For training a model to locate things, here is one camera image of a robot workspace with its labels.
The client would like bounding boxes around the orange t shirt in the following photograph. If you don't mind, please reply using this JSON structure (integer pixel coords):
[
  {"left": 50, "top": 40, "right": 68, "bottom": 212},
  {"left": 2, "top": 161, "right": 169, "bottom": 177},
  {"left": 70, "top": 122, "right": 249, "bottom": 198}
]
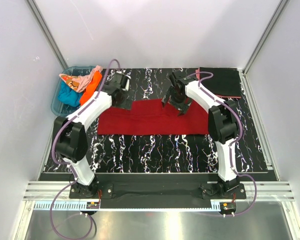
[{"left": 79, "top": 71, "right": 102, "bottom": 106}]

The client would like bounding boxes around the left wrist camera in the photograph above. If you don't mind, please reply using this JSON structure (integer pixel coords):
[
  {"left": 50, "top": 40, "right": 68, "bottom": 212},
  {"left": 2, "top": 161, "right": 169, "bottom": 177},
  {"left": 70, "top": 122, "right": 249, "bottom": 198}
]
[{"left": 116, "top": 71, "right": 131, "bottom": 92}]

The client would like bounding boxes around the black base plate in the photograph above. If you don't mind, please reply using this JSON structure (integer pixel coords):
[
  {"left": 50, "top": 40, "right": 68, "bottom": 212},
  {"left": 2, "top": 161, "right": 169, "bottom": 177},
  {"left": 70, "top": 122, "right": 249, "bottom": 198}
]
[{"left": 69, "top": 173, "right": 247, "bottom": 211}]

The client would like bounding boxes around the pink printed t shirt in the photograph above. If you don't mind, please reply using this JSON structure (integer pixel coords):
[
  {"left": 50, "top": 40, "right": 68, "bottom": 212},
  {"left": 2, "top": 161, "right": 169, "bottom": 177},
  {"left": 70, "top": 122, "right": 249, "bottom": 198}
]
[{"left": 59, "top": 65, "right": 103, "bottom": 93}]

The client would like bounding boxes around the white slotted cable duct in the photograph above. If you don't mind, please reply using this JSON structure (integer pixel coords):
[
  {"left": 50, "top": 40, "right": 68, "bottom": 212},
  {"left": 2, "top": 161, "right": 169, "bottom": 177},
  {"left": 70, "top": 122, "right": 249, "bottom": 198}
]
[{"left": 34, "top": 200, "right": 221, "bottom": 212}]

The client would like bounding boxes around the folded black t shirt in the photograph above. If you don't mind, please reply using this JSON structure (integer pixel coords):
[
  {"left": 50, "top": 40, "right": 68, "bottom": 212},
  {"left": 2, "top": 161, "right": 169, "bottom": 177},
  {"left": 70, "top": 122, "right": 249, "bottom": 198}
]
[{"left": 198, "top": 66, "right": 242, "bottom": 99}]

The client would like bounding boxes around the blue t shirt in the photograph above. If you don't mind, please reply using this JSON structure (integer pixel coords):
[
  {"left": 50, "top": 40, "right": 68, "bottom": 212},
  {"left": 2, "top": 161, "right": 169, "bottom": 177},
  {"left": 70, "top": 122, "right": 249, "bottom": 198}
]
[{"left": 57, "top": 81, "right": 83, "bottom": 107}]

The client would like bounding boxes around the red t shirt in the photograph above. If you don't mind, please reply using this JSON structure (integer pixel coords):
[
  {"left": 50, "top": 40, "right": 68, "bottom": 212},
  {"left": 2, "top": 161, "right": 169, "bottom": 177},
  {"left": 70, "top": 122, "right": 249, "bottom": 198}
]
[{"left": 97, "top": 99, "right": 209, "bottom": 136}]

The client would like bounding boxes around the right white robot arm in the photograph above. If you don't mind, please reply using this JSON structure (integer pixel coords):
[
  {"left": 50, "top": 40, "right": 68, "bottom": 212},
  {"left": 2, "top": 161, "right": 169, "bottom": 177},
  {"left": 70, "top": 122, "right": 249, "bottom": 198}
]
[{"left": 161, "top": 70, "right": 243, "bottom": 198}]

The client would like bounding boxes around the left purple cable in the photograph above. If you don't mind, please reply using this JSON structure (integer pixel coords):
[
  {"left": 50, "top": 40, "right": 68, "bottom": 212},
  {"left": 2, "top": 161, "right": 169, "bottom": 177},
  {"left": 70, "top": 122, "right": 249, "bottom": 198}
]
[{"left": 49, "top": 58, "right": 122, "bottom": 240}]

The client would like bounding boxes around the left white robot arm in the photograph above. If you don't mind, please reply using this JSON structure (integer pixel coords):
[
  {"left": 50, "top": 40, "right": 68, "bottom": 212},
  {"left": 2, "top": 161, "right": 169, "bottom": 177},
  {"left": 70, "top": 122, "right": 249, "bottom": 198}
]
[{"left": 51, "top": 71, "right": 132, "bottom": 196}]

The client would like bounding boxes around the blue plastic bin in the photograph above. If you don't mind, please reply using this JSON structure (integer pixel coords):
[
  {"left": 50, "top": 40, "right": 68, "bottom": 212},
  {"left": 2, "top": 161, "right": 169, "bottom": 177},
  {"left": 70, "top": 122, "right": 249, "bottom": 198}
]
[{"left": 51, "top": 65, "right": 97, "bottom": 117}]

